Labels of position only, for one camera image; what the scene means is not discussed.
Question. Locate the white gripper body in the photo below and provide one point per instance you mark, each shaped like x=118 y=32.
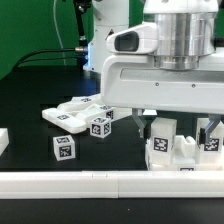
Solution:
x=132 y=81

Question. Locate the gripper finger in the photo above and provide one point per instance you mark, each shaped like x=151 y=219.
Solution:
x=214 y=120
x=137 y=115

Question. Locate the white chair seat part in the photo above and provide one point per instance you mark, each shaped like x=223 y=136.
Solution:
x=183 y=157

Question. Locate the white flat chair part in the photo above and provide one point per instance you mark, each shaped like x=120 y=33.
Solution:
x=63 y=120

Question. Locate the white flat plate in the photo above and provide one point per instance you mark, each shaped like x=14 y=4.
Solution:
x=148 y=112

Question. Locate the white long bar part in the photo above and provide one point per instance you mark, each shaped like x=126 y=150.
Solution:
x=95 y=110

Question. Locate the white tagged cube middle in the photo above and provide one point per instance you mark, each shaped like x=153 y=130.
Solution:
x=100 y=127

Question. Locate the white tagged cube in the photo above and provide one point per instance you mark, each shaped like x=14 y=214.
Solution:
x=64 y=147
x=100 y=127

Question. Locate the white bar part upper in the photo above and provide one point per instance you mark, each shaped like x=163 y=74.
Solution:
x=79 y=103

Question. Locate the white tagged cube front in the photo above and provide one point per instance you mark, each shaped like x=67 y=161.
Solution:
x=64 y=147

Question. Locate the white left fence piece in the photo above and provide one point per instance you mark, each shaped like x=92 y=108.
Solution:
x=4 y=139

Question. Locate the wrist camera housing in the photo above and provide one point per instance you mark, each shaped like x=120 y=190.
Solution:
x=140 y=39

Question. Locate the white front fence rail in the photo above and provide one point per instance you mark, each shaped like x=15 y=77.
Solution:
x=112 y=184

